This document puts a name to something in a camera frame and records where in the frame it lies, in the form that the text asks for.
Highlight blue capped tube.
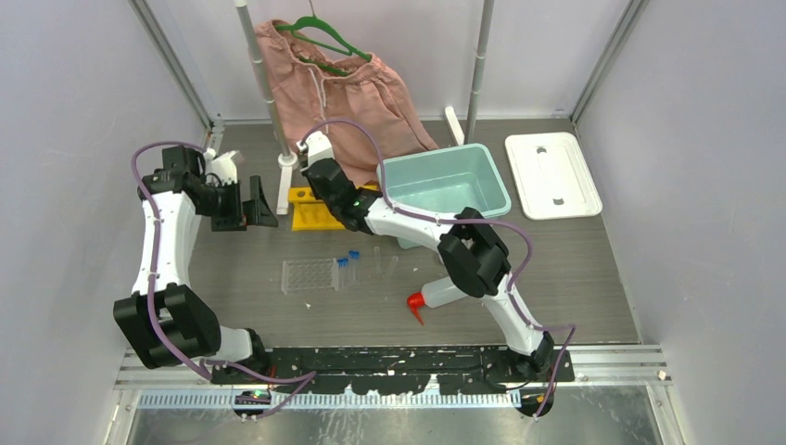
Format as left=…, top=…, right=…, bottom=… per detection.
left=336, top=258, right=349, bottom=290
left=348, top=250, right=360, bottom=285

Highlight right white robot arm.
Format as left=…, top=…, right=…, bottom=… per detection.
left=301, top=158, right=554, bottom=381

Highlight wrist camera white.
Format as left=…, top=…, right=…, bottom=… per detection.
left=205, top=148, right=244, bottom=186
left=297, top=131, right=335, bottom=170

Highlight white rack foot right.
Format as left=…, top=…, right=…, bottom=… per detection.
left=444, top=106, right=465, bottom=146

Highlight yellow test tube rack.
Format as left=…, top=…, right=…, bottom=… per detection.
left=287, top=184, right=379, bottom=233

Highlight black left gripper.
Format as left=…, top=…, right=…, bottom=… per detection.
left=195, top=175, right=276, bottom=232

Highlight green clothes hanger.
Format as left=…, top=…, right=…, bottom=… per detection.
left=274, top=15, right=374, bottom=78

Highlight clear test tube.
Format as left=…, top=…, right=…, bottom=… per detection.
left=384, top=255, right=399, bottom=282
left=374, top=246, right=382, bottom=275

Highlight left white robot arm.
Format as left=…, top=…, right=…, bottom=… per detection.
left=113, top=141, right=278, bottom=383

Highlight pink shorts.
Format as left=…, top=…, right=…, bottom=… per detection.
left=254, top=19, right=437, bottom=185

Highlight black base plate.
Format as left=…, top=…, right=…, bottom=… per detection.
left=241, top=345, right=575, bottom=396

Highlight clear acrylic tube rack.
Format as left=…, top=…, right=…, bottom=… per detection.
left=281, top=258, right=339, bottom=295

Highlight right metal rack pole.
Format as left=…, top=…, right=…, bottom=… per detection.
left=464, top=0, right=495, bottom=144

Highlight left metal rack pole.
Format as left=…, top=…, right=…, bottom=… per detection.
left=234, top=0, right=298, bottom=167

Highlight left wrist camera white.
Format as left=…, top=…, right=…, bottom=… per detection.
left=205, top=148, right=244, bottom=186

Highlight metal rack pole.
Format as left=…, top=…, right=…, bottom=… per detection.
left=464, top=0, right=495, bottom=144
left=234, top=0, right=298, bottom=167

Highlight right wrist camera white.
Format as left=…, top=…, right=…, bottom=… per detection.
left=297, top=131, right=335, bottom=170

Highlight white bin lid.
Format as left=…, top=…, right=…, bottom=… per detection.
left=504, top=132, right=602, bottom=221

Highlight teal plastic bin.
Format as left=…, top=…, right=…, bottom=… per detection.
left=366, top=144, right=512, bottom=250

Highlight white wash bottle red cap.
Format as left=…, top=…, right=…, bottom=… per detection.
left=407, top=277, right=466, bottom=325

